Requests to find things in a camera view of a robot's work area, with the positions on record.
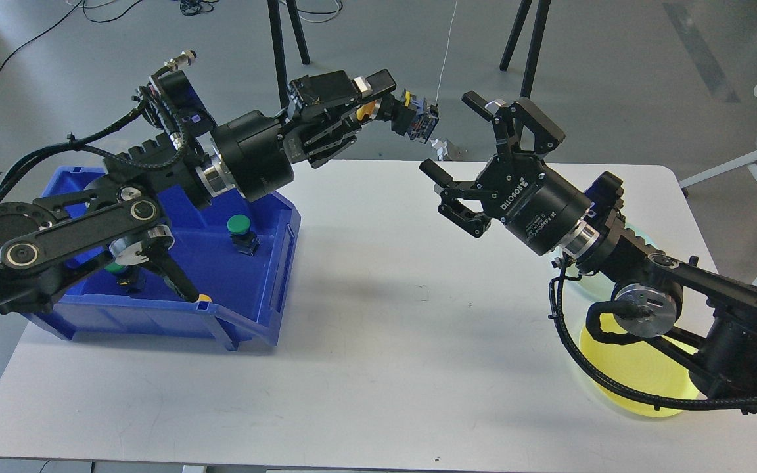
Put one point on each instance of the green push button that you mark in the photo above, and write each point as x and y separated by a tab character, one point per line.
244	239
129	278

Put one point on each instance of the black tripod left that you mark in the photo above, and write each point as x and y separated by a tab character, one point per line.
278	45

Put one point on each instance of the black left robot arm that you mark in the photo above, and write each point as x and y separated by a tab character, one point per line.
168	140

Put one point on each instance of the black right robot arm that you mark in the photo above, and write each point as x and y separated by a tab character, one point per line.
703	321

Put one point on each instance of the yellow plate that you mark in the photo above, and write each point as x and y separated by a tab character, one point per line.
638	366

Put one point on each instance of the light green plate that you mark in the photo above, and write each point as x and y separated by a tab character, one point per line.
589	279

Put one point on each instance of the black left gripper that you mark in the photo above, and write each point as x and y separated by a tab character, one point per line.
324	124

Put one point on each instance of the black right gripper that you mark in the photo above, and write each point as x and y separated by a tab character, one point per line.
536	204

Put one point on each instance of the blue plastic bin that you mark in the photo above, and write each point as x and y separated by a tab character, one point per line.
248	292

